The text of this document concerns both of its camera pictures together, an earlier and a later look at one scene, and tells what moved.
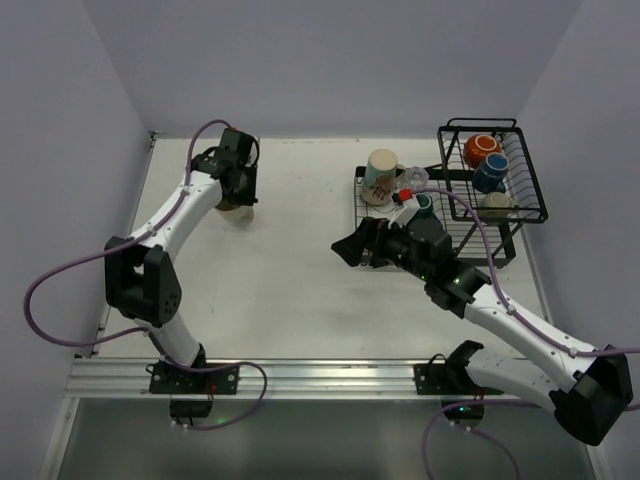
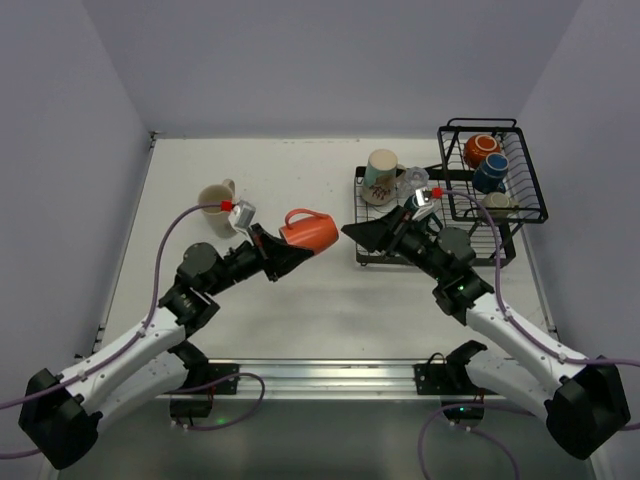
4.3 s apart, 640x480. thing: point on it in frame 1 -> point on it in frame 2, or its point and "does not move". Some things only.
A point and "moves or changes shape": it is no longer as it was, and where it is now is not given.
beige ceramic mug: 238,216 moves or changes shape
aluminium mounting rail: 285,379 does not move
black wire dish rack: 485,184 does not move
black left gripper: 245,187 -> 265,253
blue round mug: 489,176 does not move
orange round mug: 478,147 does not move
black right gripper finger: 351,247 -> 373,235
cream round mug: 497,206 does not move
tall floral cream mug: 381,175 does not move
